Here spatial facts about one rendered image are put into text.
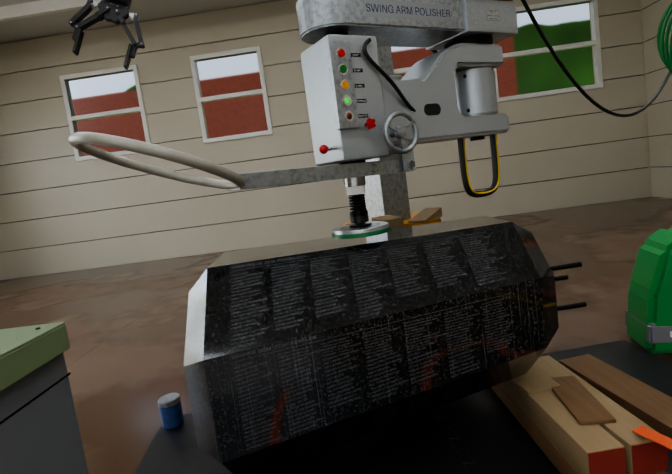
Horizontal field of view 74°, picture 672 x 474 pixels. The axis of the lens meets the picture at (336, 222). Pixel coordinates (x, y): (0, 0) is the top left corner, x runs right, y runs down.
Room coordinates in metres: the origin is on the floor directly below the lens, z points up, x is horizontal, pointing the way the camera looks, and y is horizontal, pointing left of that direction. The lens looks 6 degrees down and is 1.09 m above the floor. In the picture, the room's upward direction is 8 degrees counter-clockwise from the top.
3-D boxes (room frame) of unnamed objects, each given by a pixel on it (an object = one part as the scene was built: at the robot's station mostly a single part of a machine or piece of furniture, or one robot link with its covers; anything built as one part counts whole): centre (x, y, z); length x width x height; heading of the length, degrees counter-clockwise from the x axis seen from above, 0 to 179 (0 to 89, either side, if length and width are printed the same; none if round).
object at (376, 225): (1.66, -0.09, 0.87); 0.21 x 0.21 x 0.01
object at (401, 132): (1.61, -0.25, 1.20); 0.15 x 0.10 x 0.15; 119
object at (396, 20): (1.83, -0.40, 1.61); 0.96 x 0.25 x 0.17; 119
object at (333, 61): (1.52, -0.08, 1.37); 0.08 x 0.03 x 0.28; 119
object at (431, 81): (1.83, -0.44, 1.30); 0.74 x 0.23 x 0.49; 119
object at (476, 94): (1.98, -0.66, 1.34); 0.19 x 0.19 x 0.20
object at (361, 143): (1.69, -0.16, 1.32); 0.36 x 0.22 x 0.45; 119
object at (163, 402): (2.02, 0.90, 0.08); 0.10 x 0.10 x 0.13
